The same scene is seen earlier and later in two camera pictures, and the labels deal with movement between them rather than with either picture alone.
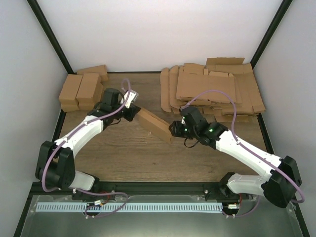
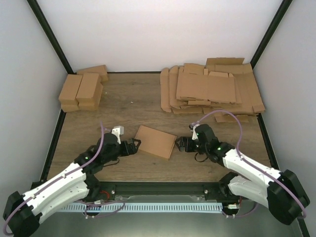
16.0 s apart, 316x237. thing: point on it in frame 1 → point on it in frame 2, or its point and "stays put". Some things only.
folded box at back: x=101 y=69 stays put
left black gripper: x=134 y=109 → x=133 y=149
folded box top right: x=90 y=88 stays put
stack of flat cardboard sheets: x=224 y=87 stays put
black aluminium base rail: x=218 y=190 stays put
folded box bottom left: x=69 y=106 stays put
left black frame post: x=51 y=36 stays put
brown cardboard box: x=154 y=124 → x=156 y=142
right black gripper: x=177 y=131 → x=188 y=147
